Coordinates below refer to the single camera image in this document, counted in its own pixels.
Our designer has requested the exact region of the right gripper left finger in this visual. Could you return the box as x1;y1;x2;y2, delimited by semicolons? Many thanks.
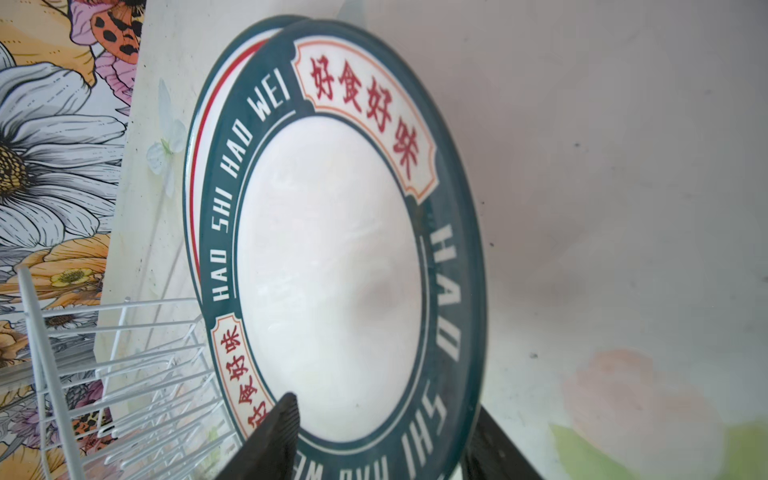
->
215;392;300;480

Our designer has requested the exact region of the red character plate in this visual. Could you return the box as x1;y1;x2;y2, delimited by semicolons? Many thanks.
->
182;15;304;297

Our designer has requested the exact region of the green rim hao shi plate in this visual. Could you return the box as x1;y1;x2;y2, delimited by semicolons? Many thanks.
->
198;17;487;479

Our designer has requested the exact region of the white wire dish rack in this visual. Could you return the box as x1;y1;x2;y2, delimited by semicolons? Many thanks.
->
1;269;241;479

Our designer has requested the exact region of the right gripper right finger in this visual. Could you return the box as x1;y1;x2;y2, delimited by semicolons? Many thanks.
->
460;407;543;480

